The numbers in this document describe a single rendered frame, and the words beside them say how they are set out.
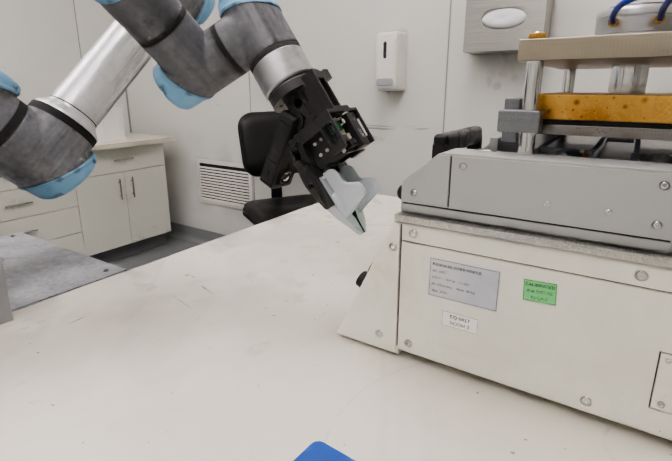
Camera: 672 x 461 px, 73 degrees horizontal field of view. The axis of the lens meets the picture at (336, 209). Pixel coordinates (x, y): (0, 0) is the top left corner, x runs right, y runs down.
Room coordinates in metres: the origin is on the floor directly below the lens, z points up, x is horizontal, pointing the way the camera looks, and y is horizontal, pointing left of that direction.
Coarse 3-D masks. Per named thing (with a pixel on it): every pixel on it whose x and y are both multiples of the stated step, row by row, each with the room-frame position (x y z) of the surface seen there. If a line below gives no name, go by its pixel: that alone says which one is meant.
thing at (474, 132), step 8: (464, 128) 0.64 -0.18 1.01; (472, 128) 0.65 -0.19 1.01; (480, 128) 0.68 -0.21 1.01; (440, 136) 0.56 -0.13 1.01; (448, 136) 0.56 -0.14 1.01; (456, 136) 0.59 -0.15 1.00; (464, 136) 0.61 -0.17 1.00; (472, 136) 0.64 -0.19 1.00; (480, 136) 0.67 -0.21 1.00; (440, 144) 0.56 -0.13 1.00; (448, 144) 0.56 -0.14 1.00; (456, 144) 0.59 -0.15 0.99; (464, 144) 0.61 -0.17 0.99; (472, 144) 0.65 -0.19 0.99; (480, 144) 0.68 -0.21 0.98; (432, 152) 0.57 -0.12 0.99; (440, 152) 0.56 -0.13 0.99
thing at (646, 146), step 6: (636, 144) 0.51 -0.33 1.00; (642, 144) 0.51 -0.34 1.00; (648, 144) 0.51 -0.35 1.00; (654, 144) 0.51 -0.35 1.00; (660, 144) 0.51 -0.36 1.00; (666, 144) 0.51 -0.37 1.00; (636, 150) 0.46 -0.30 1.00; (642, 150) 0.46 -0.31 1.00; (648, 150) 0.46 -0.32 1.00; (654, 150) 0.46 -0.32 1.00; (660, 150) 0.46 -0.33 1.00; (666, 150) 0.46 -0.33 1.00
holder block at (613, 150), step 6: (606, 144) 0.58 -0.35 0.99; (612, 144) 0.58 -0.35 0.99; (618, 144) 0.58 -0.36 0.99; (624, 144) 0.58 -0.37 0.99; (630, 144) 0.58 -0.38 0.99; (534, 150) 0.53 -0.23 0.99; (606, 150) 0.53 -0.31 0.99; (612, 150) 0.53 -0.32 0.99; (618, 150) 0.53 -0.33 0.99; (624, 150) 0.53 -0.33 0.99; (630, 150) 0.53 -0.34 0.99; (600, 156) 0.48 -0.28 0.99; (606, 156) 0.48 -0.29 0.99; (612, 156) 0.48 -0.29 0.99; (618, 156) 0.48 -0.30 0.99; (624, 156) 0.48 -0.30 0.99; (630, 156) 0.48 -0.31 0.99
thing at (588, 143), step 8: (560, 136) 0.59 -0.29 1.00; (568, 136) 0.59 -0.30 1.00; (576, 136) 0.59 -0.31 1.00; (584, 136) 0.59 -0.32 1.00; (544, 144) 0.51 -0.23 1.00; (552, 144) 0.51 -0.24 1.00; (560, 144) 0.51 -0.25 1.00; (568, 144) 0.51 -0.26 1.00; (576, 144) 0.51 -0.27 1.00; (584, 144) 0.51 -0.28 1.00; (592, 144) 0.51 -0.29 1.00; (600, 144) 0.51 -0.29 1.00
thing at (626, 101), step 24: (624, 72) 0.51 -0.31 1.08; (648, 72) 0.51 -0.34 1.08; (552, 96) 0.47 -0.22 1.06; (576, 96) 0.46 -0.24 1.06; (600, 96) 0.45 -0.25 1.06; (624, 96) 0.44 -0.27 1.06; (648, 96) 0.43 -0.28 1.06; (552, 120) 0.47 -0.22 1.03; (576, 120) 0.46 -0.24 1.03; (600, 120) 0.45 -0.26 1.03; (624, 120) 0.44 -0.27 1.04; (648, 120) 0.43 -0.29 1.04
